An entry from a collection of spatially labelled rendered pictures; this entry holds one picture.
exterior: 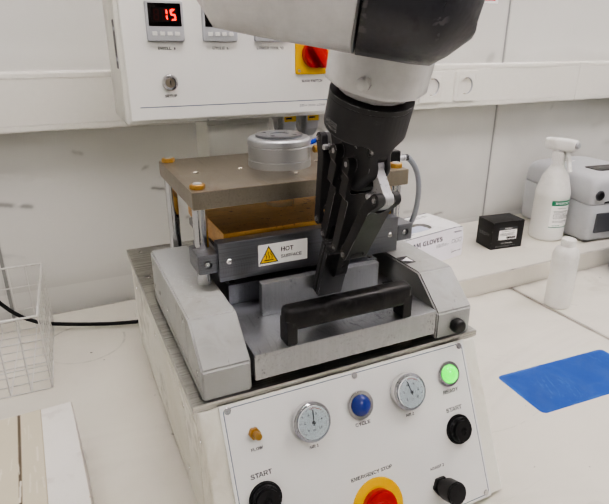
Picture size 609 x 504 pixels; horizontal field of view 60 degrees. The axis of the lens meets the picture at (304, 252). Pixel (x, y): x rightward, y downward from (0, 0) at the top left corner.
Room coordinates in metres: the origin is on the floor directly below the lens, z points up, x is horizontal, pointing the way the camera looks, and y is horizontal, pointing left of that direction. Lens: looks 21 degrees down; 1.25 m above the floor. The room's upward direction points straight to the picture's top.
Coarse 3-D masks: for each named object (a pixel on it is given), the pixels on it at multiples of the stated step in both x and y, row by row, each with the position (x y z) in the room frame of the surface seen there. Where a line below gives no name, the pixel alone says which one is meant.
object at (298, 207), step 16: (224, 208) 0.64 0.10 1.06; (240, 208) 0.64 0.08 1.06; (256, 208) 0.64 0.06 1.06; (272, 208) 0.64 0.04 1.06; (288, 208) 0.64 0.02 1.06; (304, 208) 0.64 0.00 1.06; (192, 224) 0.68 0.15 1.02; (208, 224) 0.60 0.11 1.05; (224, 224) 0.58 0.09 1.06; (240, 224) 0.58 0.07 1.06; (256, 224) 0.58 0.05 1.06; (272, 224) 0.58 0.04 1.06; (288, 224) 0.58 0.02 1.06; (304, 224) 0.58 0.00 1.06
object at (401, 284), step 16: (368, 288) 0.51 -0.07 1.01; (384, 288) 0.51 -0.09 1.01; (400, 288) 0.51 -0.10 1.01; (288, 304) 0.47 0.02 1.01; (304, 304) 0.47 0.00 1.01; (320, 304) 0.47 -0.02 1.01; (336, 304) 0.48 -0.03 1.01; (352, 304) 0.49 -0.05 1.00; (368, 304) 0.49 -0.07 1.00; (384, 304) 0.50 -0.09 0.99; (400, 304) 0.51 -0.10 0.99; (288, 320) 0.46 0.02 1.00; (304, 320) 0.46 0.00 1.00; (320, 320) 0.47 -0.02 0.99; (336, 320) 0.48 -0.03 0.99; (288, 336) 0.46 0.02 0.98
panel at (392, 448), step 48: (336, 384) 0.47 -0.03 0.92; (384, 384) 0.49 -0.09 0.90; (432, 384) 0.51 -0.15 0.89; (240, 432) 0.42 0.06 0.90; (288, 432) 0.43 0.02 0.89; (336, 432) 0.45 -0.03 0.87; (384, 432) 0.46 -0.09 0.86; (432, 432) 0.48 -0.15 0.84; (240, 480) 0.40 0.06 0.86; (288, 480) 0.41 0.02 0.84; (336, 480) 0.43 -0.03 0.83; (384, 480) 0.44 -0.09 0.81; (432, 480) 0.46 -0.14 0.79; (480, 480) 0.48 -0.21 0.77
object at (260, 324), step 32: (288, 288) 0.53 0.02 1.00; (352, 288) 0.57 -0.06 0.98; (256, 320) 0.51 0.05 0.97; (352, 320) 0.51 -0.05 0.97; (384, 320) 0.51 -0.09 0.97; (416, 320) 0.52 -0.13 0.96; (256, 352) 0.45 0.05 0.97; (288, 352) 0.46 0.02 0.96; (320, 352) 0.47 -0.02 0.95; (352, 352) 0.49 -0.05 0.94
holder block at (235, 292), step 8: (368, 256) 0.63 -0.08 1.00; (280, 272) 0.58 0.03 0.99; (288, 272) 0.58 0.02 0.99; (296, 272) 0.58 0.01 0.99; (304, 272) 0.59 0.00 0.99; (216, 280) 0.59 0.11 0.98; (232, 280) 0.56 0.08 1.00; (240, 280) 0.56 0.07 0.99; (248, 280) 0.56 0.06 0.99; (256, 280) 0.56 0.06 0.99; (224, 288) 0.56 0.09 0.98; (232, 288) 0.55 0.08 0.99; (240, 288) 0.55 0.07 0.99; (248, 288) 0.56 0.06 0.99; (256, 288) 0.56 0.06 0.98; (232, 296) 0.55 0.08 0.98; (240, 296) 0.55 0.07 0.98; (248, 296) 0.56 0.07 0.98; (256, 296) 0.56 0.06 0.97
